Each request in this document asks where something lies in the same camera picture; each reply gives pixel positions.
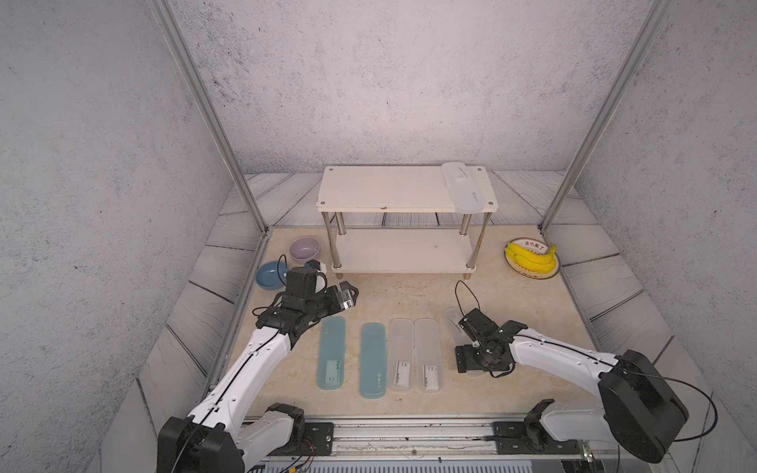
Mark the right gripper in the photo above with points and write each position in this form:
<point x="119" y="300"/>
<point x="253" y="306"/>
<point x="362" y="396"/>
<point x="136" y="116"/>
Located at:
<point x="466" y="362"/>

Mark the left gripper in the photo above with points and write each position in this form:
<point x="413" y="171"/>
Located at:
<point x="336" y="304"/>

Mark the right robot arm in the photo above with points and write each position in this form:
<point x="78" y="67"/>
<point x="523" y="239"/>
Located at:
<point x="636" y="408"/>

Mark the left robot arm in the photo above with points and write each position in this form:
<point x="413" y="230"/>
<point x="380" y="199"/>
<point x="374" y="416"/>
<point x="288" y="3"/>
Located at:
<point x="236" y="384"/>

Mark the left green pencil case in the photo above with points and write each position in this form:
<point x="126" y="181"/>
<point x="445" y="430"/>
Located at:
<point x="332" y="349"/>

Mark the green pencil case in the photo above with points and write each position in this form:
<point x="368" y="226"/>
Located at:
<point x="332" y="349"/>
<point x="373" y="357"/>

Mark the white two-tier shelf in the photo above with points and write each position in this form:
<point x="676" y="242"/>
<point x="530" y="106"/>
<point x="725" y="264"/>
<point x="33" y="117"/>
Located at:
<point x="406" y="190"/>

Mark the right green pencil case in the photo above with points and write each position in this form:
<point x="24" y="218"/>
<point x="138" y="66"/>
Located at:
<point x="373" y="357"/>

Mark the purple bowl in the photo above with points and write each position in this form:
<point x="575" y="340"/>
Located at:
<point x="305" y="249"/>

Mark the blue bowl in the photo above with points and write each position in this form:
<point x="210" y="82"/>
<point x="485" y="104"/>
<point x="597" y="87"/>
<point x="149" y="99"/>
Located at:
<point x="271" y="276"/>

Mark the yellow banana bunch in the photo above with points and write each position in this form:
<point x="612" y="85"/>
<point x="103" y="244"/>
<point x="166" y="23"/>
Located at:
<point x="533" y="262"/>

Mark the round enamel plate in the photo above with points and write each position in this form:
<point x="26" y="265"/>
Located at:
<point x="536" y="246"/>

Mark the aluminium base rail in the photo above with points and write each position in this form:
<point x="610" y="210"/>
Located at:
<point x="401" y="445"/>

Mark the left aluminium frame post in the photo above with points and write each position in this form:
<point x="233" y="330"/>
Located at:
<point x="180" y="51"/>

